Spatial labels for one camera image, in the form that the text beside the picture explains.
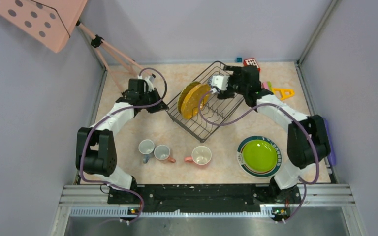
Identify red patterned bowl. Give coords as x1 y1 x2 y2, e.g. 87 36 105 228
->
208 75 217 88

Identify lime green plate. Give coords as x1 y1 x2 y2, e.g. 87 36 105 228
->
242 140 278 174

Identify grey wire dish rack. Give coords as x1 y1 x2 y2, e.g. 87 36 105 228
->
166 61 244 143

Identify pink dotted board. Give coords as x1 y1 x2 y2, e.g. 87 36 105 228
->
0 0 88 53

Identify purple handle tool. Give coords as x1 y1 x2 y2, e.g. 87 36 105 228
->
323 118 337 166

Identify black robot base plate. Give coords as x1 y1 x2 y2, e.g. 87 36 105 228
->
107 184 301 213

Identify yellow triangle toy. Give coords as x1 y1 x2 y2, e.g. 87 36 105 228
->
271 87 295 101

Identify small pink mug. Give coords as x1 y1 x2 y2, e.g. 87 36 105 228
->
154 145 176 163

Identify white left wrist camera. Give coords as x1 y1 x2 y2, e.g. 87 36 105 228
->
137 75 155 92

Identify grey white mug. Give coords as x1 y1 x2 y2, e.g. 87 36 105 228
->
138 139 155 164

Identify red toy block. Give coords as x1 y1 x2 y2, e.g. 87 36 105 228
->
243 58 261 72

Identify large pink mug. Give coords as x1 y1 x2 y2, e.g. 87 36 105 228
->
184 146 212 167

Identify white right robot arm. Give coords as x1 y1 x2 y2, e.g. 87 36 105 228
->
210 65 331 203

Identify pink tripod stand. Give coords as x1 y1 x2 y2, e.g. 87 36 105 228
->
76 20 143 92

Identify white plate teal rim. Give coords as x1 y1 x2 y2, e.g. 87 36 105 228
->
237 136 282 178

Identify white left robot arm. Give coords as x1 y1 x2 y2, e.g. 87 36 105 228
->
75 75 168 203

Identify yellow polka dot plate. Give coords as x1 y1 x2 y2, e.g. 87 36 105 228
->
181 84 211 119

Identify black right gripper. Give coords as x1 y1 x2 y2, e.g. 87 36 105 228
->
217 66 248 100

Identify colourful toy block stack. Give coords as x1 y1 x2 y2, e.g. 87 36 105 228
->
262 81 273 92

